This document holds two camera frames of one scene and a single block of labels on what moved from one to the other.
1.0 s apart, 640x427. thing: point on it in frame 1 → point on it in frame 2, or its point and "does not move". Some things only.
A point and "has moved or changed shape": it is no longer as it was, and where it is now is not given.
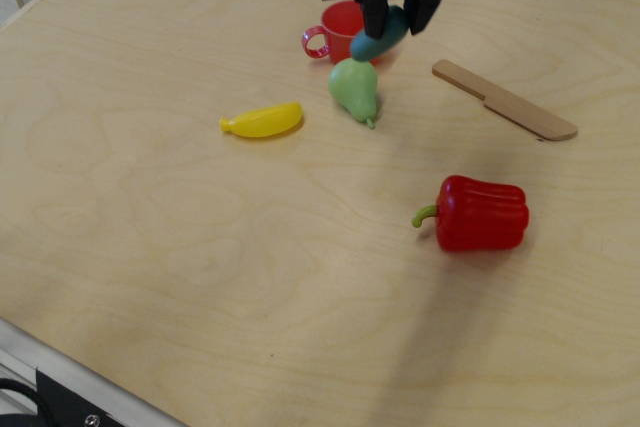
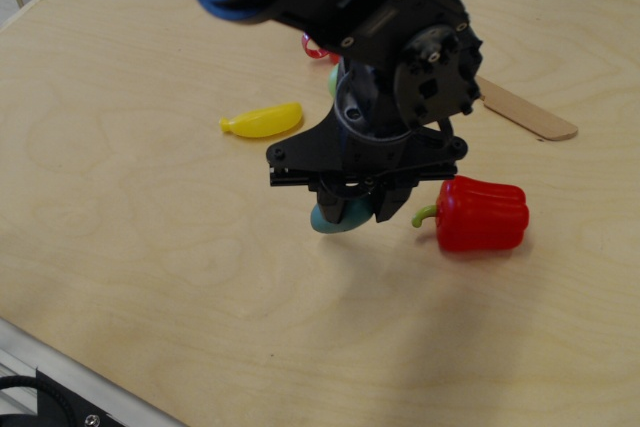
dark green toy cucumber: (365, 47) has moved or changed shape
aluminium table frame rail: (21, 355) does not move
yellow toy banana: (264, 121) does not move
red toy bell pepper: (474, 216) does not move
